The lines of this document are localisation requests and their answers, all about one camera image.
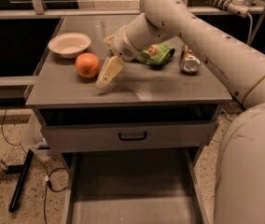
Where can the striped tube with white cap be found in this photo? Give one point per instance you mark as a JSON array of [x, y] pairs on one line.
[[236, 7]]

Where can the orange fruit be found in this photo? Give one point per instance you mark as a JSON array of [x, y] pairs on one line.
[[87, 65]]

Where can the black drawer handle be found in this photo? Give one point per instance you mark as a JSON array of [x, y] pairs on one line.
[[131, 137]]

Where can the grey upper drawer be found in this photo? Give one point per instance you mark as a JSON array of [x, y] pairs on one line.
[[89, 138]]

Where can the white paper bowl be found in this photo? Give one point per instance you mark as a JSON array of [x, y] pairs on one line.
[[69, 45]]

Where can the black floor stand bar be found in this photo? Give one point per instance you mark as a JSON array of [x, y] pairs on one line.
[[23, 171]]

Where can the crushed silver soda can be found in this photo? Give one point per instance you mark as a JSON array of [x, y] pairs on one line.
[[189, 63]]

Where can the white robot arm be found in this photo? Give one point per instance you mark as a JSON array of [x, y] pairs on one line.
[[240, 167]]

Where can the open grey middle drawer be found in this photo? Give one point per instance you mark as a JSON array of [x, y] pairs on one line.
[[149, 186]]

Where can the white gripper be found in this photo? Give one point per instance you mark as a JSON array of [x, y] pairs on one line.
[[120, 46]]

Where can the green chip bag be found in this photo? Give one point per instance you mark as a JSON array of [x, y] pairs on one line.
[[157, 54]]

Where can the grey drawer cabinet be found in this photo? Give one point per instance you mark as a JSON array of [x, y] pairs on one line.
[[139, 94]]

